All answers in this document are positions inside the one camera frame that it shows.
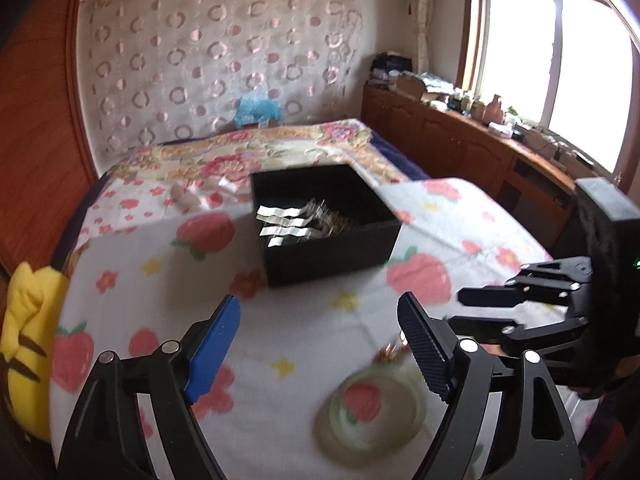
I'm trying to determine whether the long wooden cabinet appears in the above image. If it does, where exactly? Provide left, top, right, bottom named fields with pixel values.
left=362, top=85, right=591, bottom=256

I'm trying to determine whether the dark blue bedsheet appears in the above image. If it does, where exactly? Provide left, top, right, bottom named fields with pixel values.
left=372, top=130, right=432, bottom=182

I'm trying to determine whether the open cardboard box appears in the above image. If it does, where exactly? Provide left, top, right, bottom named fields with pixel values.
left=397, top=72, right=441, bottom=104

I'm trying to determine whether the pink plastic jug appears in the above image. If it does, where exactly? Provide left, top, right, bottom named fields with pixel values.
left=482, top=94, right=506, bottom=124

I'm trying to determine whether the brown wooden wardrobe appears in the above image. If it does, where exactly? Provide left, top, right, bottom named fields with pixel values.
left=0, top=0, right=101, bottom=276

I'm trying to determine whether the row of small bottles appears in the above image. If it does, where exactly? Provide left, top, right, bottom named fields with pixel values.
left=447, top=87, right=486, bottom=119

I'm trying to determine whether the blue plush toy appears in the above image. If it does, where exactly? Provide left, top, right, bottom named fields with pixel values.
left=235, top=95, right=284, bottom=129

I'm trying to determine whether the beige window curtain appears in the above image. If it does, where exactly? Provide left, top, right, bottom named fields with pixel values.
left=400, top=0, right=436, bottom=74

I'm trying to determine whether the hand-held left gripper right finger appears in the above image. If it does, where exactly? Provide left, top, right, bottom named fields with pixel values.
left=396, top=291, right=584, bottom=480

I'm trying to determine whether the pile of dark bags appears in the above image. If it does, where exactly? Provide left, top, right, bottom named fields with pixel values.
left=370, top=51, right=414, bottom=88

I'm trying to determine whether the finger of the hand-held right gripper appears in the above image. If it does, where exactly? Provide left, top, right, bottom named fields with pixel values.
left=457, top=256, right=594, bottom=311
left=445, top=310, right=591, bottom=361

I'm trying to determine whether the floral blanket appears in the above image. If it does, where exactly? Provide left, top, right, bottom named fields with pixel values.
left=107, top=119, right=416, bottom=196

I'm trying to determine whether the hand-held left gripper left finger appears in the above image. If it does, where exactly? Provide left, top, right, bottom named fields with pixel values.
left=57, top=294, right=242, bottom=480

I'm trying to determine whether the wooden framed window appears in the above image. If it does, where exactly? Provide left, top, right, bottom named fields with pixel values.
left=457, top=0, right=640, bottom=177

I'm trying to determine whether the circle pattern sheer curtain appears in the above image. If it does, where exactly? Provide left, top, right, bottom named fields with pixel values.
left=80, top=0, right=368, bottom=166

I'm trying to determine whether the small golden jewelry piece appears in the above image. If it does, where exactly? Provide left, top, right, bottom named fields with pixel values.
left=375, top=342, right=414, bottom=364

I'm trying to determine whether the black cardboard box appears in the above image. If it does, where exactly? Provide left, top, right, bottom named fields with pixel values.
left=250, top=162, right=403, bottom=288

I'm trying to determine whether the yellow plush toy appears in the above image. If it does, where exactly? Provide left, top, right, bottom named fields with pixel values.
left=0, top=262, right=71, bottom=443

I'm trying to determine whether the white strawberry print sheet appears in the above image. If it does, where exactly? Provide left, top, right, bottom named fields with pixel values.
left=82, top=170, right=261, bottom=242

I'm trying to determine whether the pale green jade bangle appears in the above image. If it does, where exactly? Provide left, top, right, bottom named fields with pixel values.
left=315, top=365, right=429, bottom=459

